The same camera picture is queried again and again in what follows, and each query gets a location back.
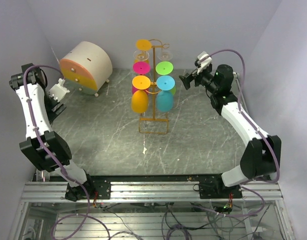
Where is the clear wine glass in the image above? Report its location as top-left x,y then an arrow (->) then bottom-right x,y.
133,50 -> 150,63
158,50 -> 173,61

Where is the blue plastic wine glass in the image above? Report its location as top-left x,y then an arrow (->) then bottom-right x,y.
156,75 -> 176,112

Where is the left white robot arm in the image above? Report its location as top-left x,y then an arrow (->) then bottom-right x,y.
9,63 -> 97,202

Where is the yellow wine glass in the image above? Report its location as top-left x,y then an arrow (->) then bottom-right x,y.
131,75 -> 151,114
135,39 -> 152,53

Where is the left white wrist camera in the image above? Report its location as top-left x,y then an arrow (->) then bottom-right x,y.
48,78 -> 70,102

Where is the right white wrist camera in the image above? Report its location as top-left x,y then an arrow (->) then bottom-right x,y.
194,51 -> 212,75

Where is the aluminium mounting rail frame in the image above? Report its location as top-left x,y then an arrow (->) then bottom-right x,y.
20,172 -> 284,203

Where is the gold wire glass rack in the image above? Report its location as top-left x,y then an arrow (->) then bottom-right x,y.
135,38 -> 173,136

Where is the yellow wine glass back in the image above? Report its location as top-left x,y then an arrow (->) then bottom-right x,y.
131,75 -> 151,114

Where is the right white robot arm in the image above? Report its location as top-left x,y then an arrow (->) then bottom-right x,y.
179,64 -> 282,198

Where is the yellow wine glass front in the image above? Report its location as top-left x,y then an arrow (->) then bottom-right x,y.
135,39 -> 152,53

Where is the white half-round box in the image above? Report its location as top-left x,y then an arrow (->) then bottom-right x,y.
59,41 -> 113,97

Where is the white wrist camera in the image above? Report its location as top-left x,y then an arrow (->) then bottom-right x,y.
194,51 -> 212,75
48,78 -> 70,102

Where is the green plastic wine glass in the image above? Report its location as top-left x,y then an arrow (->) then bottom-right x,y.
155,61 -> 176,95

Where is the pink plastic wine glass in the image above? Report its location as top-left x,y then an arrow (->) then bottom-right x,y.
132,61 -> 151,94

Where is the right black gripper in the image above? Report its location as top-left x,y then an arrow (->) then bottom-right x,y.
179,65 -> 219,95

